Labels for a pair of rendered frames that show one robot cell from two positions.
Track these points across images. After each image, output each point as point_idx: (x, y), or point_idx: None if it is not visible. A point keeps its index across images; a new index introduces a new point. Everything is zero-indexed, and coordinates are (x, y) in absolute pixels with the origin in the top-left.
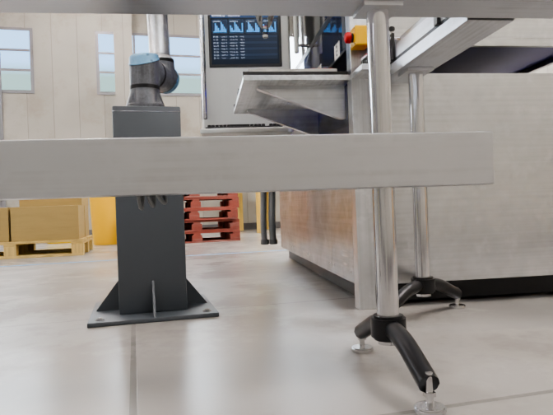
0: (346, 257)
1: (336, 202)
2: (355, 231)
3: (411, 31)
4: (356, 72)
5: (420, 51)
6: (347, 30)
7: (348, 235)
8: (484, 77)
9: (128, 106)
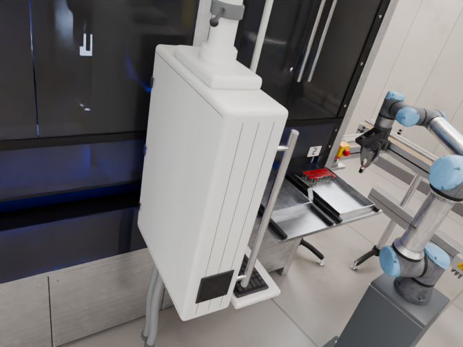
0: (277, 261)
1: (271, 240)
2: (298, 243)
3: (355, 146)
4: (337, 169)
5: (357, 157)
6: (337, 143)
7: (285, 249)
8: None
9: (437, 290)
